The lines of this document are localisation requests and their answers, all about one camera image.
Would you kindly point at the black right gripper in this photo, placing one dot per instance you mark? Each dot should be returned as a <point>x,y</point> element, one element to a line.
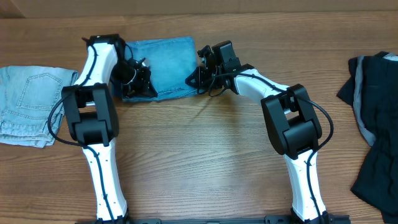
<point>203,71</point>

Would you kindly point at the black cloth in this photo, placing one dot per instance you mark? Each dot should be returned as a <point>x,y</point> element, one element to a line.
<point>371,91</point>

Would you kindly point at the folded light blue jeans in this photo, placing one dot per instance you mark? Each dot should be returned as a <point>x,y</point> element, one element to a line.
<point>28,94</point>

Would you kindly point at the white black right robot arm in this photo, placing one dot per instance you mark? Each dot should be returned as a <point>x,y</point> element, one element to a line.
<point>292,125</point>

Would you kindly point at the medium blue jeans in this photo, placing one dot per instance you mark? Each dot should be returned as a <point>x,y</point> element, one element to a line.
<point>170,61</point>

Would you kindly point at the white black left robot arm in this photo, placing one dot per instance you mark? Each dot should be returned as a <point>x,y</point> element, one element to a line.
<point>93,121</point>

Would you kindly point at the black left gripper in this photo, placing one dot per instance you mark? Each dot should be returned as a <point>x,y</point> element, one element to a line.
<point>140,81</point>

